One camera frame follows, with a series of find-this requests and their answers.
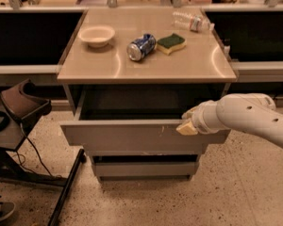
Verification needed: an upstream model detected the white bowl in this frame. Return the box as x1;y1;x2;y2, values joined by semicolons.
78;25;115;48

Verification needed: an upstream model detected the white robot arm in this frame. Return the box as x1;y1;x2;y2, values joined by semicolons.
176;93;283;149

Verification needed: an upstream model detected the clear plastic bottle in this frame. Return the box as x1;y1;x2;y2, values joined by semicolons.
173;11;214;33

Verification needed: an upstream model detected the grey sneaker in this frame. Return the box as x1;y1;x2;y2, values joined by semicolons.
0;202;15;222

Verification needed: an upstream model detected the black cable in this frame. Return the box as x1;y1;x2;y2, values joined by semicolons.
10;122;62;177

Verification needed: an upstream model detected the grey top drawer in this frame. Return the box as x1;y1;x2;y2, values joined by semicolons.
60;86;229;155

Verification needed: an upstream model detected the grey drawer cabinet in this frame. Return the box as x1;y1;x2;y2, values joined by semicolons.
58;7;237;181

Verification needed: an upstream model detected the grey drawer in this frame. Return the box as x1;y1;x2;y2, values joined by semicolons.
60;86;229;155
92;162;199;177

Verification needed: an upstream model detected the blue soda can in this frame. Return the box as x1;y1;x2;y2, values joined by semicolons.
126;34;157;61

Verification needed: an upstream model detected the grey bottom drawer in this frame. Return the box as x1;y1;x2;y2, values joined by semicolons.
92;162;199;177

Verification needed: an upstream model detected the green yellow sponge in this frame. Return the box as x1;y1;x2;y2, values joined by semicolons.
157;33;186;56

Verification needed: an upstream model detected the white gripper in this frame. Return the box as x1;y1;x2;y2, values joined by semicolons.
176;101;227;136

